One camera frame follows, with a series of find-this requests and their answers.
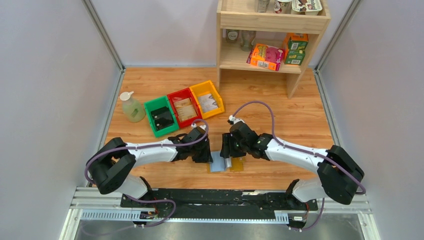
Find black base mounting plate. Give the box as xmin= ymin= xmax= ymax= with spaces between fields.
xmin=119 ymin=188 xmax=319 ymax=220

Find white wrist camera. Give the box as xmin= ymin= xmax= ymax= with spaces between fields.
xmin=227 ymin=115 xmax=245 ymax=126
xmin=190 ymin=122 xmax=207 ymax=131

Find clear glass cup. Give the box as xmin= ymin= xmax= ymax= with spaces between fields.
xmin=240 ymin=30 xmax=257 ymax=52

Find yellow leather card holder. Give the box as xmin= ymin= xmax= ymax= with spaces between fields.
xmin=207 ymin=151 xmax=246 ymax=173

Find green orange carton box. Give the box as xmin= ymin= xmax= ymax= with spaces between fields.
xmin=282 ymin=32 xmax=309 ymax=66

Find beige cards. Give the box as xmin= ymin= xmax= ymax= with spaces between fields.
xmin=173 ymin=97 xmax=197 ymax=122

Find red plastic bin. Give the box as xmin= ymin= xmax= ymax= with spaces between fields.
xmin=166 ymin=87 xmax=202 ymax=128

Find white cards in yellow bin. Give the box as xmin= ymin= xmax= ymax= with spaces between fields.
xmin=197 ymin=93 xmax=219 ymax=113

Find white food tub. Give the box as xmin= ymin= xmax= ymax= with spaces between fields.
xmin=290 ymin=0 xmax=323 ymax=16

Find aluminium frame rail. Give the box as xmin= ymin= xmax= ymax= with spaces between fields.
xmin=59 ymin=187 xmax=380 ymax=240

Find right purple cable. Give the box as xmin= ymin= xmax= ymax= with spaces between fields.
xmin=231 ymin=100 xmax=367 ymax=232

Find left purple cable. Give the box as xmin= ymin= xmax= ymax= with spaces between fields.
xmin=84 ymin=118 xmax=210 ymax=229

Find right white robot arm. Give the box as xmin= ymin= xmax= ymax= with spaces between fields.
xmin=229 ymin=120 xmax=365 ymax=205

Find orange pink snack box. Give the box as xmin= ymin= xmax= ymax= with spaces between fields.
xmin=246 ymin=43 xmax=285 ymax=72

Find wooden shelf unit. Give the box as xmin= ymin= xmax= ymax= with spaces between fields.
xmin=215 ymin=0 xmax=331 ymax=98

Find black cards in green bin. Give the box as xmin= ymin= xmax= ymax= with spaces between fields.
xmin=150 ymin=106 xmax=174 ymax=131

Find purple cable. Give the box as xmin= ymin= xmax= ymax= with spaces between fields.
xmin=84 ymin=118 xmax=210 ymax=229
xmin=231 ymin=100 xmax=367 ymax=232

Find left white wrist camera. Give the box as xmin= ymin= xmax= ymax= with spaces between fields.
xmin=190 ymin=122 xmax=207 ymax=131

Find green soap pump bottle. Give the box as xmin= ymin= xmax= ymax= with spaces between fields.
xmin=119 ymin=91 xmax=146 ymax=123

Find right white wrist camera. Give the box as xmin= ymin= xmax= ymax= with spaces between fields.
xmin=227 ymin=115 xmax=245 ymax=126

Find white printed cup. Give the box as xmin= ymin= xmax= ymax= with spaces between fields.
xmin=273 ymin=0 xmax=292 ymax=14

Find green plastic bin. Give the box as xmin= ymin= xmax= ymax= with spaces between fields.
xmin=143 ymin=95 xmax=180 ymax=138

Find yellow plastic bin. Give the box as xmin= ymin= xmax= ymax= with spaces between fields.
xmin=189 ymin=80 xmax=225 ymax=119

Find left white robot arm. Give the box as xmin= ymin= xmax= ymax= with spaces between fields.
xmin=84 ymin=126 xmax=213 ymax=199

